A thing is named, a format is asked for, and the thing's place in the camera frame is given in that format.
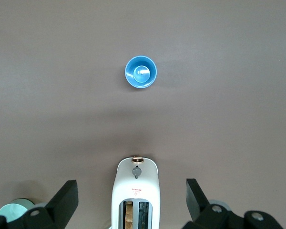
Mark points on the copper toaster dial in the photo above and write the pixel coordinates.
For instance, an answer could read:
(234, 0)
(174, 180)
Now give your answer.
(137, 159)

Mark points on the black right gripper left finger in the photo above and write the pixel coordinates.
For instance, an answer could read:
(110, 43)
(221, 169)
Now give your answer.
(59, 210)

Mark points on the blue ribbed plastic cup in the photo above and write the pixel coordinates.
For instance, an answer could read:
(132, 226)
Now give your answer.
(140, 72)

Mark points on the mint green bowl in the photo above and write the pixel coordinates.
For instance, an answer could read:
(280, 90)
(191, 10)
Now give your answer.
(13, 210)

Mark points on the white two-slot toaster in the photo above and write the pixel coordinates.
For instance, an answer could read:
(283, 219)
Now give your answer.
(135, 188)

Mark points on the brown bread slice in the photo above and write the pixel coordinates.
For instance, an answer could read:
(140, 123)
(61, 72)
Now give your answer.
(128, 214)

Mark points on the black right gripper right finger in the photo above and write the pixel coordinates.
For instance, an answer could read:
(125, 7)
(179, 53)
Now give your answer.
(205, 214)

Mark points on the grey toaster lever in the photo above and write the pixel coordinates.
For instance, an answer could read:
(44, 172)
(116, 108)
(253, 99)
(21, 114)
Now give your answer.
(137, 171)

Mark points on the brown table cover sheet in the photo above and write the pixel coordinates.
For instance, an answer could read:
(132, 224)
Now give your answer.
(62, 71)

